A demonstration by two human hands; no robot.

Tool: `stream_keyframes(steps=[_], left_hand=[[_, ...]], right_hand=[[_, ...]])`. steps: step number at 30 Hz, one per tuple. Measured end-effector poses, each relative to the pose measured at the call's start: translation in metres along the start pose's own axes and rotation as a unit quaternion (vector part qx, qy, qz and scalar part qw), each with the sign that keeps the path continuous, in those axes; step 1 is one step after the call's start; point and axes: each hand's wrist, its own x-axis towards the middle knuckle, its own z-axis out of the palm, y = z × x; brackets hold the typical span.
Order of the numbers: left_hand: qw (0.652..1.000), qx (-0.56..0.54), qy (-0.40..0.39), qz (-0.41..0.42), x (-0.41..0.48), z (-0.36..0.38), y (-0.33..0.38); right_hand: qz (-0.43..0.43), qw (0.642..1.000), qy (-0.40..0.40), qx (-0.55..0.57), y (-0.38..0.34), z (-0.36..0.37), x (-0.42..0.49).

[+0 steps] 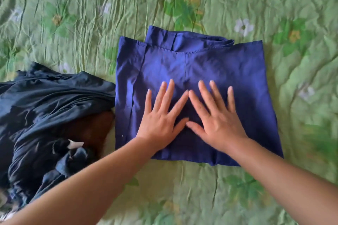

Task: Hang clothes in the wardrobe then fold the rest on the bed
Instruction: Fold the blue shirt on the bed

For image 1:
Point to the person's left hand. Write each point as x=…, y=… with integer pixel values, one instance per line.
x=158, y=127

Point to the person's right hand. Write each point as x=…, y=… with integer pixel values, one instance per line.
x=221, y=127

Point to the blue shirt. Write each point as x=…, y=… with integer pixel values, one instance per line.
x=237, y=74

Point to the brown fleece garment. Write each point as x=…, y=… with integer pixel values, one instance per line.
x=92, y=127

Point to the dark navy clothes pile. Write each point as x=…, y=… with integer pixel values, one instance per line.
x=39, y=101

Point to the person's left forearm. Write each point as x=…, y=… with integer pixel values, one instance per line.
x=79, y=190

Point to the person's right forearm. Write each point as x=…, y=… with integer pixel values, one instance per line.
x=290, y=185

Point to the green floral bedsheet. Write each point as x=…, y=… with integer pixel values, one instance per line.
x=79, y=8

